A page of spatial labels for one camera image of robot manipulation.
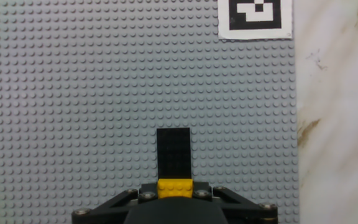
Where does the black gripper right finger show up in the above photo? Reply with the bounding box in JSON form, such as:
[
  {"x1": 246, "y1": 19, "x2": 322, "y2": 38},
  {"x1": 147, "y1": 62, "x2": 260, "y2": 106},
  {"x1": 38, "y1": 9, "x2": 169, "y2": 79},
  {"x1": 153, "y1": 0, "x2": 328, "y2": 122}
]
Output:
[{"x1": 192, "y1": 181, "x2": 279, "y2": 224}]

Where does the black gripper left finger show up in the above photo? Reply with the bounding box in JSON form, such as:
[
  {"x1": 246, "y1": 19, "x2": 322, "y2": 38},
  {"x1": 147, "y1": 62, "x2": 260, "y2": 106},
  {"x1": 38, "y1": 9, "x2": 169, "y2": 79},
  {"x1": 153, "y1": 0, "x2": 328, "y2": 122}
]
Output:
[{"x1": 71, "y1": 182, "x2": 159, "y2": 224}]

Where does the yellow Lego brick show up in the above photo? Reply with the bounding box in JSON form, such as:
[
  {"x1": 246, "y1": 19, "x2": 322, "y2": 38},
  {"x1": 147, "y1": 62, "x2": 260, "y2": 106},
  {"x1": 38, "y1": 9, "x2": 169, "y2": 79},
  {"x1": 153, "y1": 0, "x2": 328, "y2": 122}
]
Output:
[{"x1": 157, "y1": 178, "x2": 195, "y2": 199}]

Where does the black Lego brick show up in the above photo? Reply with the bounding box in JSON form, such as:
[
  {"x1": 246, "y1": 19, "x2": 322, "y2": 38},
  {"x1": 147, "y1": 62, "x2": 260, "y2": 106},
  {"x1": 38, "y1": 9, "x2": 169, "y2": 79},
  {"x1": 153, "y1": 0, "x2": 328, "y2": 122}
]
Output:
[{"x1": 156, "y1": 127, "x2": 193, "y2": 180}]

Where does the grey Lego baseplate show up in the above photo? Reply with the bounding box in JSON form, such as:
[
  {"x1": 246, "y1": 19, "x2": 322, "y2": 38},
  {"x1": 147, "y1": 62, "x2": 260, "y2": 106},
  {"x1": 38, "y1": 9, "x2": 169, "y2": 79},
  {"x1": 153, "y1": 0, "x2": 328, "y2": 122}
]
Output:
[{"x1": 0, "y1": 0, "x2": 300, "y2": 224}]

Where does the black white ArUco marker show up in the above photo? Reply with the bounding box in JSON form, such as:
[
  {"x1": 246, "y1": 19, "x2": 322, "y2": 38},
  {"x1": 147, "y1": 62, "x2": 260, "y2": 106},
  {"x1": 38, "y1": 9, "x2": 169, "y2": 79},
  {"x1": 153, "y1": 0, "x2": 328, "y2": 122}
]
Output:
[{"x1": 217, "y1": 0, "x2": 293, "y2": 40}]

